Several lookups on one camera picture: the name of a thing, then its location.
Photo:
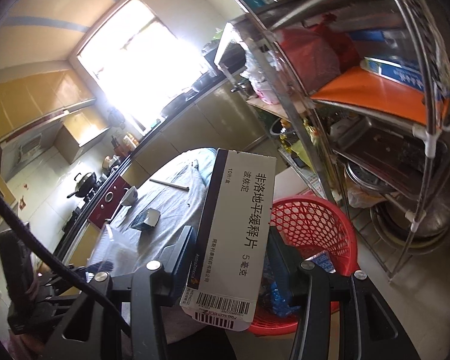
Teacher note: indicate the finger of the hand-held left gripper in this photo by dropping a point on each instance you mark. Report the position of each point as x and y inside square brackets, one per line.
[56, 288]

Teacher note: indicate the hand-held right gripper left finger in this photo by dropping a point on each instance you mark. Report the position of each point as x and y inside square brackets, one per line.
[183, 258]

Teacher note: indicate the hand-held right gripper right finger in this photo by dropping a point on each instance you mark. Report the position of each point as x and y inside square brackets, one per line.
[281, 270]

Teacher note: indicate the red plastic basket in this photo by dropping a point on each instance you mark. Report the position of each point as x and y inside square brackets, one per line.
[315, 217]

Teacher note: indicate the white medicine box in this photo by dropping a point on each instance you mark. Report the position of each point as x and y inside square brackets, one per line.
[240, 213]

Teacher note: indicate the person's left forearm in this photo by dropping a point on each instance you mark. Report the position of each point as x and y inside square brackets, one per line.
[26, 347]

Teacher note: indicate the blue foil wrapper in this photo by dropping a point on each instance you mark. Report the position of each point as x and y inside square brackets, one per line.
[277, 300]

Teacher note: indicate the blue crumpled packet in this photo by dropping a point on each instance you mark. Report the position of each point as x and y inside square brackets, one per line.
[322, 262]

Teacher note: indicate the small blue open carton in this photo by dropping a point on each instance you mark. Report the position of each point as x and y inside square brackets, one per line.
[144, 220]

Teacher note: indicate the grey tablecloth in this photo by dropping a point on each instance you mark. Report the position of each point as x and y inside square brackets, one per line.
[165, 202]

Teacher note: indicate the thin metal rod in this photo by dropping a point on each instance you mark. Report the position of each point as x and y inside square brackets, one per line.
[168, 183]

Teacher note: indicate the white ceramic bowl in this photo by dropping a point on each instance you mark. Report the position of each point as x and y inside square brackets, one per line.
[129, 197]

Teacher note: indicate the cardboard box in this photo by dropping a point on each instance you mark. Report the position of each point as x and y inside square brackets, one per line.
[292, 182]

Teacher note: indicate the red gas stove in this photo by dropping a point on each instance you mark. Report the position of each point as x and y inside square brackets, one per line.
[108, 202]

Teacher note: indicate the black wok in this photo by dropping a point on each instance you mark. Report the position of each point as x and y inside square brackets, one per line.
[83, 185]

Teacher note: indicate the yellow plastic bag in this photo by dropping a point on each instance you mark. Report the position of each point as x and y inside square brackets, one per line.
[302, 153]

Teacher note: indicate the white range hood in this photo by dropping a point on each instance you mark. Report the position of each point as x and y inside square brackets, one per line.
[20, 152]

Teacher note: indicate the stacked steel plates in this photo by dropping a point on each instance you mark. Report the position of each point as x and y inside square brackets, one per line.
[367, 180]

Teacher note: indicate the orange condiment bottle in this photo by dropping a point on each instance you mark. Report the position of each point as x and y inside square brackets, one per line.
[128, 144]

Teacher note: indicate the cooking oil bottle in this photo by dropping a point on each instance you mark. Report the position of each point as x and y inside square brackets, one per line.
[287, 137]

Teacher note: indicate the beige kitchen counter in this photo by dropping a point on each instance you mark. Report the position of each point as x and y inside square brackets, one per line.
[217, 120]

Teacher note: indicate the steel tray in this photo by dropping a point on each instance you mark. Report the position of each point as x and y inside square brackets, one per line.
[390, 150]

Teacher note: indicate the large steel pot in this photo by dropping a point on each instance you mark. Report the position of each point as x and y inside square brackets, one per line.
[435, 217]

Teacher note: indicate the wooden shelf board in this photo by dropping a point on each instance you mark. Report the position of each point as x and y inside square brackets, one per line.
[264, 105]

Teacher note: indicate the steel shelf rack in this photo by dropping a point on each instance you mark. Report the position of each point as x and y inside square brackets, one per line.
[290, 101]

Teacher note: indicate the white plastic bag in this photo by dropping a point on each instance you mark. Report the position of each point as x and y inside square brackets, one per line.
[262, 78]

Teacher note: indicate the orange cutting board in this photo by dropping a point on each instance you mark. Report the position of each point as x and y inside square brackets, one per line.
[360, 90]

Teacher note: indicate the window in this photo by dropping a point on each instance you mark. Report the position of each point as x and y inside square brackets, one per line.
[142, 56]

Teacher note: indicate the microwave oven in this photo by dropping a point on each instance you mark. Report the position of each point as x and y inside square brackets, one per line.
[228, 48]

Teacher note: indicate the red plastic bag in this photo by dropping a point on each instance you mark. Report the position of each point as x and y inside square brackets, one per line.
[315, 56]

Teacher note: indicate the long blue box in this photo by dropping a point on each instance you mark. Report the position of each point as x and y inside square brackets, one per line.
[401, 73]

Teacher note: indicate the yellow wall cabinet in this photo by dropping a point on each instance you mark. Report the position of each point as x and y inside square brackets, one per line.
[30, 97]

